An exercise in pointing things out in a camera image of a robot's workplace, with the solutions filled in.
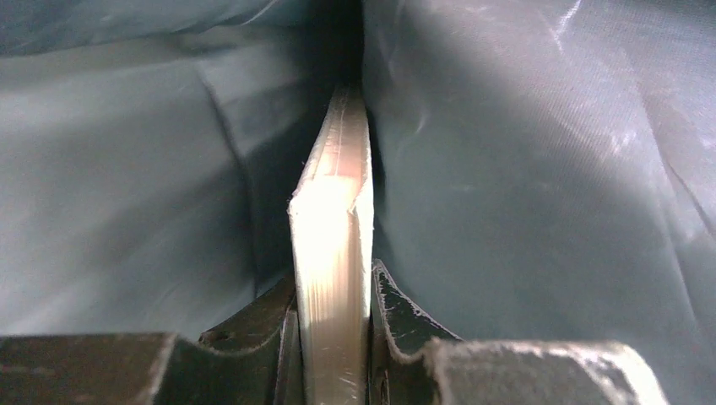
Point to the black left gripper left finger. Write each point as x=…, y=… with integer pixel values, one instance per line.
x=251, y=358

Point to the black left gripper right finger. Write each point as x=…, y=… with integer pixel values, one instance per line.
x=416, y=360

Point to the silver foil booklet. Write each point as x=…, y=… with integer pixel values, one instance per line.
x=331, y=248

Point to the black fabric student bag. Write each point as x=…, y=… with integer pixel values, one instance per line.
x=540, y=170

